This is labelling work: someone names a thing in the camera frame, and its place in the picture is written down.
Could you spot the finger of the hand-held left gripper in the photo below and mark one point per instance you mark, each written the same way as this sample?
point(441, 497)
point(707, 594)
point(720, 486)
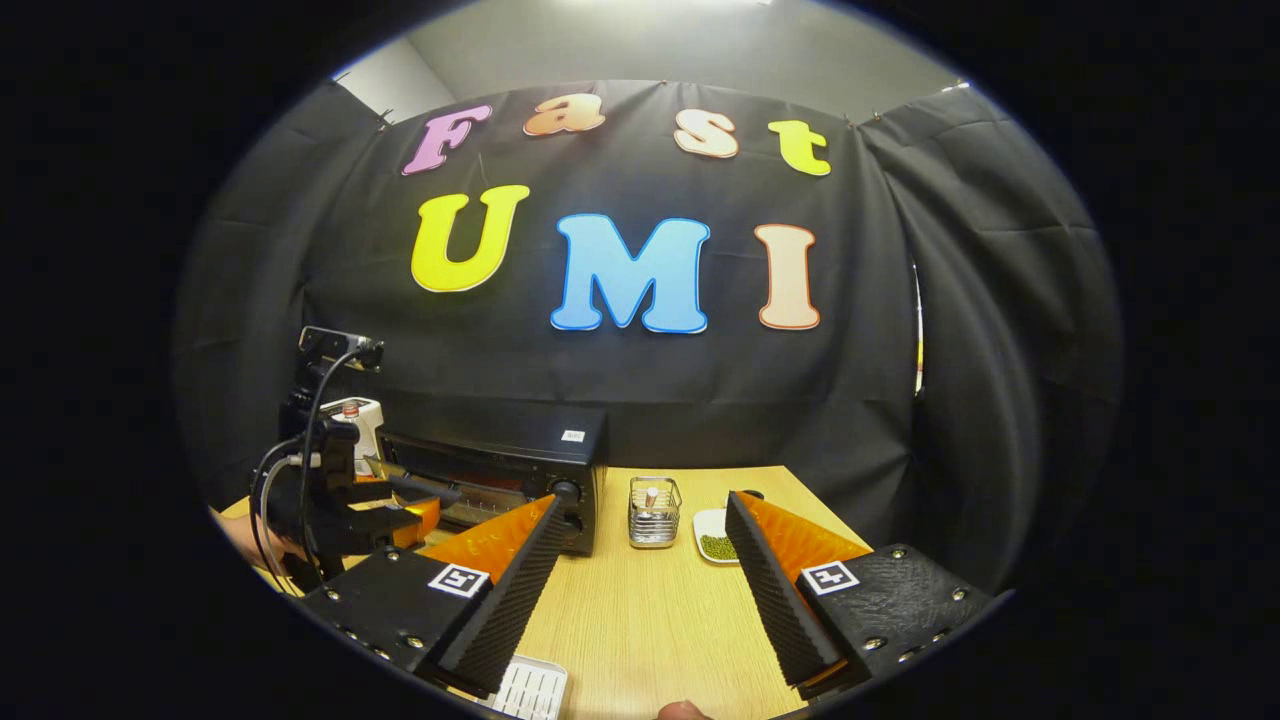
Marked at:
point(415, 522)
point(425, 489)

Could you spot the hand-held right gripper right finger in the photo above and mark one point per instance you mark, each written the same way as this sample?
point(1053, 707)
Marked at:
point(780, 600)

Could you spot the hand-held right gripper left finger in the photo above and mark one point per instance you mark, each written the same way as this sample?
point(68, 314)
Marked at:
point(500, 610)

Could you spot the black electric oven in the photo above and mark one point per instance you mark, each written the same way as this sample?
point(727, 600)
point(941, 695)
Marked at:
point(520, 450)

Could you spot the white toaster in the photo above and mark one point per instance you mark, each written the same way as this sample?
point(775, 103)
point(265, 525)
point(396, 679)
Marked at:
point(368, 435)

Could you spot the white divided bean tray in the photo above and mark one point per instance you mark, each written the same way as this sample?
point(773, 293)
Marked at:
point(715, 545)

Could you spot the white slotted plate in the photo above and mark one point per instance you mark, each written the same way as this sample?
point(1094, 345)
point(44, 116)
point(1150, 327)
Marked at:
point(530, 690)

